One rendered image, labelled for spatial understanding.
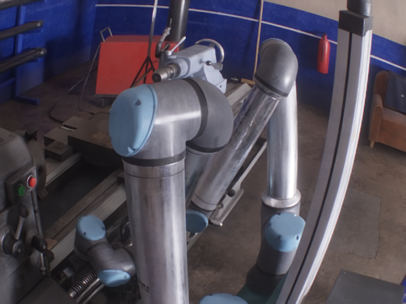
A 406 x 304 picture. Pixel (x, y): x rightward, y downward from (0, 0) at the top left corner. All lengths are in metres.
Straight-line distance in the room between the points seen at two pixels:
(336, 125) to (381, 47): 4.71
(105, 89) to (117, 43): 0.55
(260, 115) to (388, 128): 3.77
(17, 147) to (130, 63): 3.66
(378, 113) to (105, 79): 3.06
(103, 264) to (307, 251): 0.55
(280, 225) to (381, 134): 3.66
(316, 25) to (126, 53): 2.41
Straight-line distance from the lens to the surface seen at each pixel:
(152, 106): 0.78
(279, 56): 1.32
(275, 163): 1.55
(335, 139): 0.92
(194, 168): 0.98
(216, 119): 0.86
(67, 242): 1.59
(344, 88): 0.89
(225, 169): 1.40
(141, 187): 0.83
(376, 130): 5.00
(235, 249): 3.01
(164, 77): 2.41
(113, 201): 1.82
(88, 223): 1.29
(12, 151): 1.17
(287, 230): 1.50
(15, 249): 1.13
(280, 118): 1.48
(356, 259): 3.14
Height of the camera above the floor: 1.83
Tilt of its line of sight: 27 degrees down
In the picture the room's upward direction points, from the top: 6 degrees clockwise
